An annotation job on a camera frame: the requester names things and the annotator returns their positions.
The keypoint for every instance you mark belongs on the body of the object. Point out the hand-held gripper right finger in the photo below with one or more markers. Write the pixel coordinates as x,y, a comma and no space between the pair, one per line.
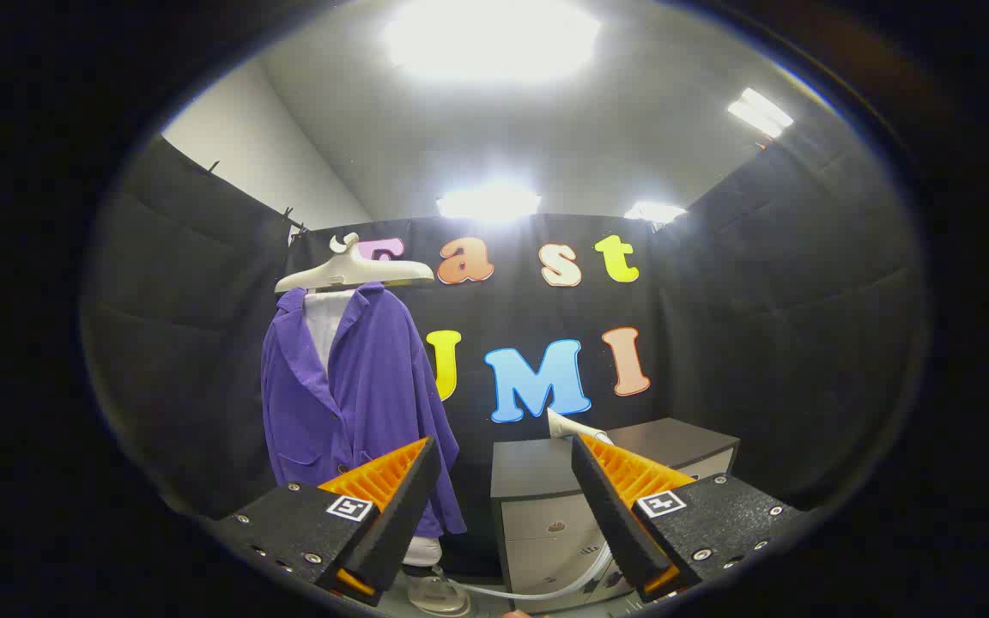
615,506

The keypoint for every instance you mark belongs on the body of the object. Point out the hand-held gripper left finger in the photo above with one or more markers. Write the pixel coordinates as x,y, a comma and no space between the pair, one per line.
400,506

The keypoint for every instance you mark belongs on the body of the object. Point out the white garment steamer head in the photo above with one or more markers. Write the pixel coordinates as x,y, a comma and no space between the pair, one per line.
570,426

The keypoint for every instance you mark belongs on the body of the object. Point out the purple jacket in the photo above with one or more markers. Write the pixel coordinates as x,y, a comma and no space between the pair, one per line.
374,386

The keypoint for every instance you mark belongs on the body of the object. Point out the white garment steamer base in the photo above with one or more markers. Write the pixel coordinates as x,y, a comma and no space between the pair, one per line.
436,594

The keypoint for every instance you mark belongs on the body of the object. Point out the white clothes hanger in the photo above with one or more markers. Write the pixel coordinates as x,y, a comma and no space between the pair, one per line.
348,270

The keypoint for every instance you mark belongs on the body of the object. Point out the grey drawer cabinet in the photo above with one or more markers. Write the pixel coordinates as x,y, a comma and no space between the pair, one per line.
537,515

